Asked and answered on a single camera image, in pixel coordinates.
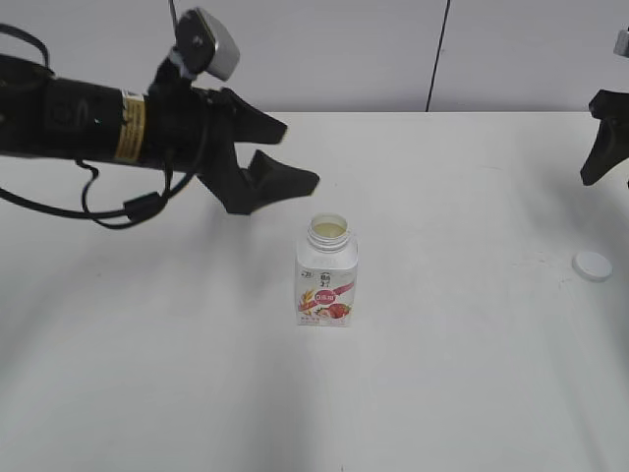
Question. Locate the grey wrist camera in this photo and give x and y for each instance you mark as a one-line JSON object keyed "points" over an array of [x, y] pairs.
{"points": [[621, 46], [204, 45]]}

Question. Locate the white strawberry yogurt bottle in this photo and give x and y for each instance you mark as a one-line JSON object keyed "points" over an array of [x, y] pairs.
{"points": [[326, 272]]}

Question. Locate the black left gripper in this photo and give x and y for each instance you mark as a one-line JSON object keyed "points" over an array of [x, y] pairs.
{"points": [[195, 130]]}

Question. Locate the white plastic bottle cap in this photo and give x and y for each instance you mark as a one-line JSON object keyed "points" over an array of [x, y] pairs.
{"points": [[592, 266]]}

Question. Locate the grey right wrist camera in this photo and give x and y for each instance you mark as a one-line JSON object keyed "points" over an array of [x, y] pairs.
{"points": [[621, 46]]}

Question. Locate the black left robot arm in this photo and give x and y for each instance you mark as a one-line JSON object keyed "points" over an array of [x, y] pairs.
{"points": [[46, 116]]}

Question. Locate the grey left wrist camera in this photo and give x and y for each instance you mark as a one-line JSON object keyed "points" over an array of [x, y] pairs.
{"points": [[204, 45]]}

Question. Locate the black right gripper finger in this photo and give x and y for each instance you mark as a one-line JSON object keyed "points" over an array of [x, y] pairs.
{"points": [[610, 148]]}

